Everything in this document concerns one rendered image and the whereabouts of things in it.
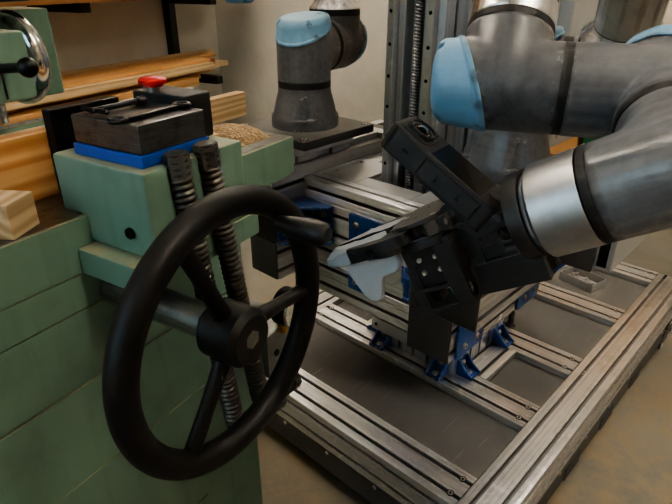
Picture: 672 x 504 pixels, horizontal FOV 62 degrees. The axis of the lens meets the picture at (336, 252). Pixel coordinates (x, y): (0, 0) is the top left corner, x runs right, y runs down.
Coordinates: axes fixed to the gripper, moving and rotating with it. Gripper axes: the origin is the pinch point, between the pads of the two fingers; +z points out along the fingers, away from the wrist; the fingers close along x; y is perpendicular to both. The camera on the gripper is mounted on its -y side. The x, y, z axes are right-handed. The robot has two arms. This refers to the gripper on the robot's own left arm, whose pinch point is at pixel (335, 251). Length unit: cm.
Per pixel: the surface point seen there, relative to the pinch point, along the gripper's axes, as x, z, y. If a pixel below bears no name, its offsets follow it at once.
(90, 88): 145, 217, -94
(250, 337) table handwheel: -9.5, 6.2, 3.3
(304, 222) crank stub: -3.0, -0.6, -4.2
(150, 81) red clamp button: -1.0, 11.8, -23.9
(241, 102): 33, 31, -24
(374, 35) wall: 313, 143, -69
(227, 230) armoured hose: -2.0, 10.7, -6.4
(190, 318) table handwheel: -10.7, 11.5, -0.5
